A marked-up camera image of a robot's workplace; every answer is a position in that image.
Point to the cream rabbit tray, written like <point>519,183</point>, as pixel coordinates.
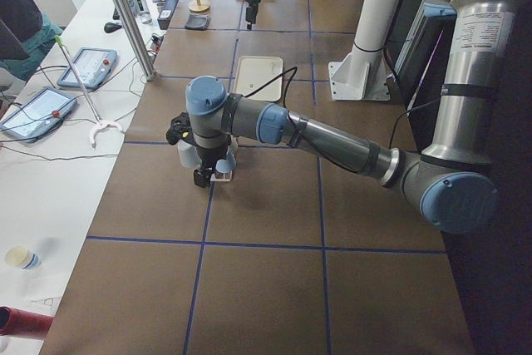
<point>254,71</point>

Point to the blue cup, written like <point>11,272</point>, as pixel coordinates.
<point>226,165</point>

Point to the grey cup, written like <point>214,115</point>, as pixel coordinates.
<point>188,155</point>

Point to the paper cup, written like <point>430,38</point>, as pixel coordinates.
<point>22,257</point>

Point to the grey folded cloth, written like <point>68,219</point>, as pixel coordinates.
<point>197,22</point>

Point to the black box on desk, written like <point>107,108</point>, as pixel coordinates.
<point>166,9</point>

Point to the black computer mouse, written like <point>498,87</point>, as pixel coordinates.
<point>111,27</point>

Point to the teach pendant near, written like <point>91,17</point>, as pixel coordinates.
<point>39,115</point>

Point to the person in dark clothes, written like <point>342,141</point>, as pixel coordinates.
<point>27,36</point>

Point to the red cylinder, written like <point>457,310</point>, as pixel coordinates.
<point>23,324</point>

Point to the white wire cup rack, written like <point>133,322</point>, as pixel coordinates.
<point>221,177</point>

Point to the aluminium frame post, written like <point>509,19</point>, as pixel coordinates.
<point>135,39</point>

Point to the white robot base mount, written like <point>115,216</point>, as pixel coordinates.
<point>361,75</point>

